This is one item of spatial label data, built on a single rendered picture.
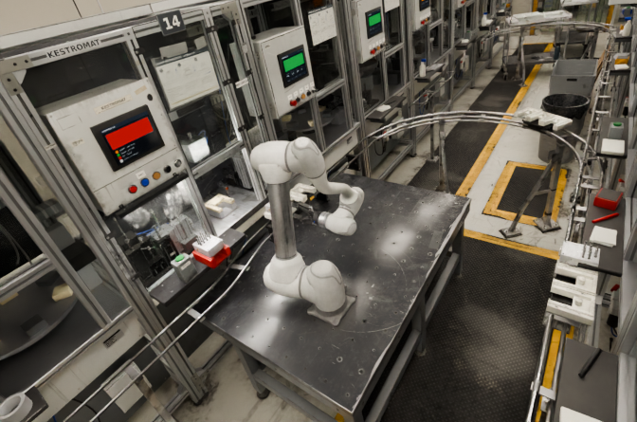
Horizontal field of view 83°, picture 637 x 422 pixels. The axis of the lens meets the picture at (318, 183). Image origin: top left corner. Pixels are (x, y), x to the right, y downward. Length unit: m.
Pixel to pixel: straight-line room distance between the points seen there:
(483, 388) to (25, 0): 5.50
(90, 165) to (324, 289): 1.10
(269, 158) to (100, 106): 0.69
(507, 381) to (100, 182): 2.27
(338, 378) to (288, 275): 0.48
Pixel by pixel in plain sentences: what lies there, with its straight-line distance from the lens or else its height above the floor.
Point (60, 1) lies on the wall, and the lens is 5.53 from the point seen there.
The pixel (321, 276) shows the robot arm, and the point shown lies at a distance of 1.65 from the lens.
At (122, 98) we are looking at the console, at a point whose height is 1.79.
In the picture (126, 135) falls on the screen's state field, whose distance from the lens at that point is 1.71.
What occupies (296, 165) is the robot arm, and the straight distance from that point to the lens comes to 1.50.
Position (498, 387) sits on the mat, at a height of 0.01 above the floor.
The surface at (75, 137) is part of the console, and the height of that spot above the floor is 1.72.
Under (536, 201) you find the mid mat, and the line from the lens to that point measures 3.71.
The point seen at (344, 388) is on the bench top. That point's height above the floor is 0.68.
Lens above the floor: 2.11
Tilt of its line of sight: 31 degrees down
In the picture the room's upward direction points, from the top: 12 degrees counter-clockwise
